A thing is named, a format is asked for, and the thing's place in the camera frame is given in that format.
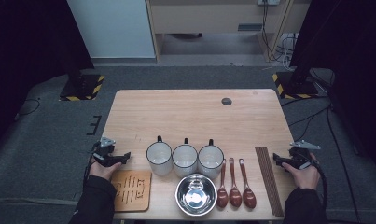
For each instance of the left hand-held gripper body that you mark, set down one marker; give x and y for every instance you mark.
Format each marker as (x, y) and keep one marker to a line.
(106, 152)

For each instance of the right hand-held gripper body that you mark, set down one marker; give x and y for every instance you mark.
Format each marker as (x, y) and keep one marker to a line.
(300, 155)

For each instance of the row of wooden chopsticks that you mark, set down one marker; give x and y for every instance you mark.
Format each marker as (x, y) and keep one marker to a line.
(269, 180)

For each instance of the square wooden coaster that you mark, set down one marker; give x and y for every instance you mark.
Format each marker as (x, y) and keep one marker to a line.
(132, 191)

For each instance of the white ribbed mug black rim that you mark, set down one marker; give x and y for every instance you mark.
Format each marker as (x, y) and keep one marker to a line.
(210, 159)
(159, 157)
(184, 158)

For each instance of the reddish brown wooden spoon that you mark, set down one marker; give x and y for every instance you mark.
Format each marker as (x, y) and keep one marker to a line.
(249, 198)
(221, 197)
(235, 196)

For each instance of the shiny steel bowl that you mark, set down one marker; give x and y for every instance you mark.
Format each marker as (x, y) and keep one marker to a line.
(196, 195)

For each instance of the person's left hand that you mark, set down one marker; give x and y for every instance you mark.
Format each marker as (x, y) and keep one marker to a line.
(103, 172)

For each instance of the person's right hand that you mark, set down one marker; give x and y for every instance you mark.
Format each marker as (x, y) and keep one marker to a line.
(305, 179)

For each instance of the black stand with striped base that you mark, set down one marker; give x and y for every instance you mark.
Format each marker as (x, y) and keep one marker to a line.
(296, 85)
(81, 88)

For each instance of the grey round table grommet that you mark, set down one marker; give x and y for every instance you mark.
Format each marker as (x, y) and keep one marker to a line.
(226, 101)

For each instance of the black curtain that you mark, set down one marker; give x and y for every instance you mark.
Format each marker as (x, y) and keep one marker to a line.
(27, 46)
(347, 46)

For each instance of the white cabinet panel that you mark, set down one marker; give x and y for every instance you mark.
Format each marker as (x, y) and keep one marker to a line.
(111, 28)

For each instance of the dark object under desk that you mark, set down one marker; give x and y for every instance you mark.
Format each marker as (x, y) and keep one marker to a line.
(185, 35)

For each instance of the white power strip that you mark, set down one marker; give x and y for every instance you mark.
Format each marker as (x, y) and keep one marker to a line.
(268, 2)

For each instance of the light wooden desk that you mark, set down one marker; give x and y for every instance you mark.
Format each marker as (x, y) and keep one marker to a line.
(207, 18)

